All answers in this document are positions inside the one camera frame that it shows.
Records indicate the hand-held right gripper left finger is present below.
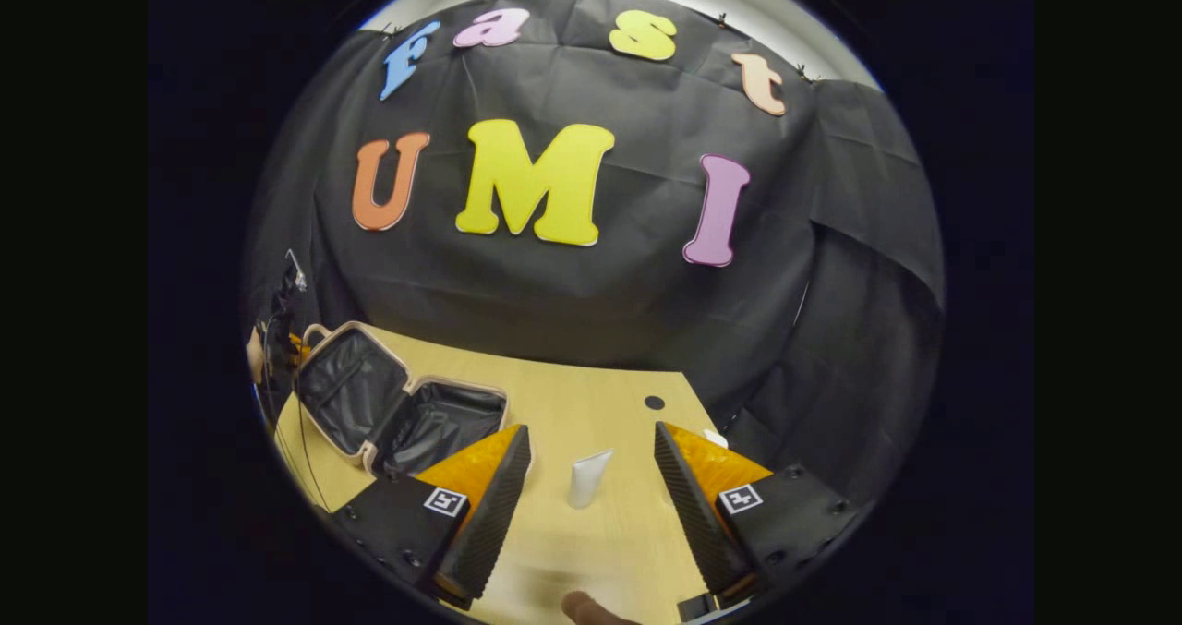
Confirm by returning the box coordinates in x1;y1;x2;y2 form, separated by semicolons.
331;424;533;612

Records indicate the white squeeze tube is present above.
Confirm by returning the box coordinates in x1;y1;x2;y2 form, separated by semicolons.
568;449;614;510

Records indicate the beige suitcase with black lining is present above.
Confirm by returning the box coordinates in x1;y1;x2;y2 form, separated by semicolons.
294;320;511;478

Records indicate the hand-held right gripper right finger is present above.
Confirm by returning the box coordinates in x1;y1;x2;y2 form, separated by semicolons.
654;421;874;607

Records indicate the thin black cable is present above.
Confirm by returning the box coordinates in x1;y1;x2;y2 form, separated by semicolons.
273;394;332;513

